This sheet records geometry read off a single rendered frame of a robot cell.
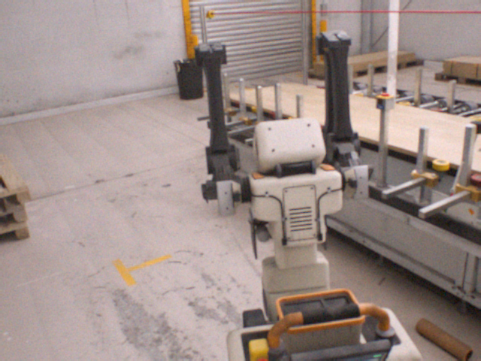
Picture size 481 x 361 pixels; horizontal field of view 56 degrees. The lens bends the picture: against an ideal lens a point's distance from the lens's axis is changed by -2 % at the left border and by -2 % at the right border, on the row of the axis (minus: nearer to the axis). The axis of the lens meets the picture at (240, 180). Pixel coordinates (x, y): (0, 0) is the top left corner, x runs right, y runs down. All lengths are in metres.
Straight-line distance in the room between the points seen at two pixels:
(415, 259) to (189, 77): 6.44
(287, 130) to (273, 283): 0.52
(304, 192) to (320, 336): 0.42
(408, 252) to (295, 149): 1.80
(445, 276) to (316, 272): 1.47
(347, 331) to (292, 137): 0.59
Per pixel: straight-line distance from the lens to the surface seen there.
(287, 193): 1.41
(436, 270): 3.01
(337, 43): 1.61
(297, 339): 1.33
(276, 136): 1.43
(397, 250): 3.16
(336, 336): 1.36
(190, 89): 8.77
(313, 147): 1.44
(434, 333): 2.70
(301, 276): 1.61
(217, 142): 1.55
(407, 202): 2.58
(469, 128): 2.28
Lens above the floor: 1.77
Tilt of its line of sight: 22 degrees down
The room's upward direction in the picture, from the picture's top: 4 degrees counter-clockwise
